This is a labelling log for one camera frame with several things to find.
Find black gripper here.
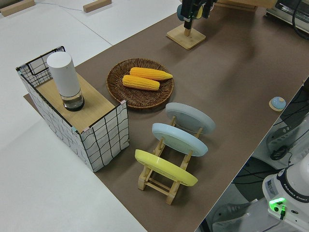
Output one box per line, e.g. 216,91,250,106
181,0,215,29

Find wooden drawer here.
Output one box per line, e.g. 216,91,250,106
251,0,279,9

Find teal mug yellow inside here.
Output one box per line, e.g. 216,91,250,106
176,4,204,22

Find wooden mug stand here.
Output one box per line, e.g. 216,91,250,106
166,24,207,51

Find wooden cabinet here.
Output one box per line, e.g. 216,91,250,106
214,0,258,11

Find brown table mat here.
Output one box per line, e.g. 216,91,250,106
23,0,309,232

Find yellow corn cob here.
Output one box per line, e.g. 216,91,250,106
129,67,174,81
122,74,161,91

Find white toaster oven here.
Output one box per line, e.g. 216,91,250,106
264,0,309,31

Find grey plate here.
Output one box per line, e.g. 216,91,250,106
165,102,216,134

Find wooden block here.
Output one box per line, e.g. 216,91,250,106
0,0,36,17
83,0,112,14

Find round wicker basket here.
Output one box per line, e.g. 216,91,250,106
106,58,175,109

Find light blue plate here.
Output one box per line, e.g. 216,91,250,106
152,122,209,157

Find white perforated box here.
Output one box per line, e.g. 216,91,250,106
266,122,299,158

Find white cylinder with glass base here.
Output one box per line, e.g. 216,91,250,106
46,52,85,112

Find yellow plate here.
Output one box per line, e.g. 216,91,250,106
134,149,199,187

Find wooden plate rack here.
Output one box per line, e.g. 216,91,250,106
138,115,204,205

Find thick black hanging cable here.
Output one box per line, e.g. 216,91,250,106
291,0,309,41

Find thin grey wire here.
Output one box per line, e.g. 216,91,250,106
35,1,84,12

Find wire grid storage box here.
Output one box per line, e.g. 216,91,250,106
15,45,130,173

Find black coiled cable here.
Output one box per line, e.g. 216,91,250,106
269,145,290,161

